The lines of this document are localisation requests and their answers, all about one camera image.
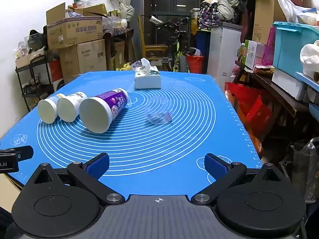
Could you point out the black metal shelf rack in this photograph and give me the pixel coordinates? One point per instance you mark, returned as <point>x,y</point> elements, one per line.
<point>31,67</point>

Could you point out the yellow wooden chair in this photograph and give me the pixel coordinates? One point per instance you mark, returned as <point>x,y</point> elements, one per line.
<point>155,47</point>

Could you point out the red shopping bags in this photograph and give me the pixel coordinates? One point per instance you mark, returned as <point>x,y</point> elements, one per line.
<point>249,107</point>

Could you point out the white plastic bag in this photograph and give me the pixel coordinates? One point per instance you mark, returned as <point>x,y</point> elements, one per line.
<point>290,7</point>

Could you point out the dark wooden side table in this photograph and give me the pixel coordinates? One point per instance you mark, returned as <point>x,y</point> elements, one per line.
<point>274,89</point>

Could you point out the white cloth bundle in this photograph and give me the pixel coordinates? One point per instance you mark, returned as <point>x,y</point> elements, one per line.
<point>310,57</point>

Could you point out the white paper cup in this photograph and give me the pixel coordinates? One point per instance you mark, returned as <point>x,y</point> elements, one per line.
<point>66,109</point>
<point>47,111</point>

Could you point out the open yellow cardboard box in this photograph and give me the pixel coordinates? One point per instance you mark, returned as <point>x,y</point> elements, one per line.
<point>96,9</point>

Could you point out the tall brown cardboard box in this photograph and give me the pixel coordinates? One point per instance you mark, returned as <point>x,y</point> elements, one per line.
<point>265,17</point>

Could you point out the printed cardboard box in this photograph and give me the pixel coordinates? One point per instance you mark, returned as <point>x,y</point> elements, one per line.
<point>74,32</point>

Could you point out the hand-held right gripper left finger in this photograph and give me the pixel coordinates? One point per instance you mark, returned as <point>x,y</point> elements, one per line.
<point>97,165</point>

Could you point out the blue silicone baking mat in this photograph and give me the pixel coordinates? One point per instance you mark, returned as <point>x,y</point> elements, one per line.
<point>162,154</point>

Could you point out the white chest freezer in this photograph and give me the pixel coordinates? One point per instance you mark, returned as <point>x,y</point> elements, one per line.
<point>223,52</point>

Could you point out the black cap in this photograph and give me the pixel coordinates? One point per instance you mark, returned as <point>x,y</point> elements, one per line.
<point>35,39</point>

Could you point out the red bucket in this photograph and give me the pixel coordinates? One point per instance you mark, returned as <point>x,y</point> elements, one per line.
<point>195,64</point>

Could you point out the pink gift box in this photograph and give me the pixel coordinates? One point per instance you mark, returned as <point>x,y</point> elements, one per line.
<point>269,47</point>

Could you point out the white tissue box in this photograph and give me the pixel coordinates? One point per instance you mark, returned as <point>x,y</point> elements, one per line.
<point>147,82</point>

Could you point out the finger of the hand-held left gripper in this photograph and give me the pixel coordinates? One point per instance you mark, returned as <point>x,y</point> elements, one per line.
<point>23,152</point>

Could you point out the purple paper cup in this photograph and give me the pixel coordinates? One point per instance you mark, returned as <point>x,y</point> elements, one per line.
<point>117,102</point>

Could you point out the black bicycle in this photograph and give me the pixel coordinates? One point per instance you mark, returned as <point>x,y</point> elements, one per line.
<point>178,44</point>

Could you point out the green and white carton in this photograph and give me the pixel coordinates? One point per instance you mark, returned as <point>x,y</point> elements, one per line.
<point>250,54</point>

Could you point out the clear plastic cup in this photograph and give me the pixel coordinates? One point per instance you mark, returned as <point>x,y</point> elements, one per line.
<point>157,110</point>

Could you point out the white foam box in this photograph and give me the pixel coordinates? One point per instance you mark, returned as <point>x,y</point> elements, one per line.
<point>289,82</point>

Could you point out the teal plastic storage bin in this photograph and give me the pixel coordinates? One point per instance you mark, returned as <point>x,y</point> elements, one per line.
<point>286,47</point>

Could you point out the plain brown cardboard box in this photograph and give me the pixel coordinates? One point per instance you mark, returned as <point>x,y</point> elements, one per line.
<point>90,57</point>

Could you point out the floral fabric bag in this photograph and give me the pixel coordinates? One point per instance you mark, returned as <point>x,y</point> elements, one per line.
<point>208,16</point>

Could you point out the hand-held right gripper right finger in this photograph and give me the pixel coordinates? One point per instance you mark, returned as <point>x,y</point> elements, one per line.
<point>214,166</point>

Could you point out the dark wooden desk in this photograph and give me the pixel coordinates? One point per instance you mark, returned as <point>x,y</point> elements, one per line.
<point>119,44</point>

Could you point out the yellow toy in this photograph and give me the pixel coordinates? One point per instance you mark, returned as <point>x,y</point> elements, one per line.
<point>124,66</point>

